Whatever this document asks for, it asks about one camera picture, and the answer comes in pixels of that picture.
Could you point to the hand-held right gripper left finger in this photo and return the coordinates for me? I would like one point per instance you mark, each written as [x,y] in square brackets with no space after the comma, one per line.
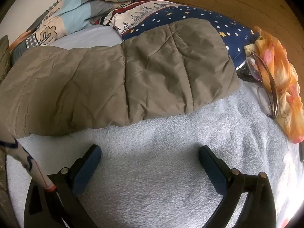
[86,168]

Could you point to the orange floral cloth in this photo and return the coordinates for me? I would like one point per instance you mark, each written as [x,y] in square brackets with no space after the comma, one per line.
[280,59]

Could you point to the black device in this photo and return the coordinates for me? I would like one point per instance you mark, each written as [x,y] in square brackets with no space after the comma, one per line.
[302,153]

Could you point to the black mesh cloth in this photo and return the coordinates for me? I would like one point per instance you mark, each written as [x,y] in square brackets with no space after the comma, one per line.
[244,75]

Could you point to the olive puffer jacket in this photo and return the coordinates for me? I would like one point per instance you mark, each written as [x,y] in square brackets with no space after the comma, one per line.
[118,83]

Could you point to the patchwork printed quilt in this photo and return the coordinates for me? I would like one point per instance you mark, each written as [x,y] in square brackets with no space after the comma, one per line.
[71,11]

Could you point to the star and tower print pillow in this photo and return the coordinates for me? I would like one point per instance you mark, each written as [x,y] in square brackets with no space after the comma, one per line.
[201,21]

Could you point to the brown frame eyeglasses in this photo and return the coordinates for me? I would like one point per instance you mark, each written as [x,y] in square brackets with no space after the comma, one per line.
[273,87]

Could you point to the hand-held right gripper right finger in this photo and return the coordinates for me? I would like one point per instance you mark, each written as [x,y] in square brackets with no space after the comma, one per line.
[212,171]

